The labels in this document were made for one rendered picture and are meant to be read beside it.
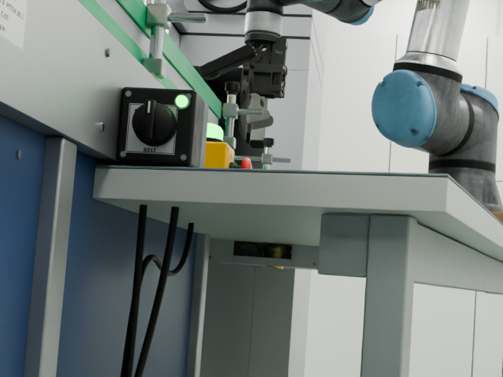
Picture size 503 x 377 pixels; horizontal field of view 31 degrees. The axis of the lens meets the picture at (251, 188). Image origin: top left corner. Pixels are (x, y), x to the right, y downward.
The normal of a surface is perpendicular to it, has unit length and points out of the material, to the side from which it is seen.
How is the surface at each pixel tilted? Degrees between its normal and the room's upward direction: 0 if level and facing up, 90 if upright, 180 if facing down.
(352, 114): 90
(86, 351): 90
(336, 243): 90
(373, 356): 90
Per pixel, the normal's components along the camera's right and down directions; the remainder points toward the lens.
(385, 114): -0.73, -0.02
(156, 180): -0.35, -0.12
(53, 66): 0.99, 0.06
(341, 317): -0.12, -0.11
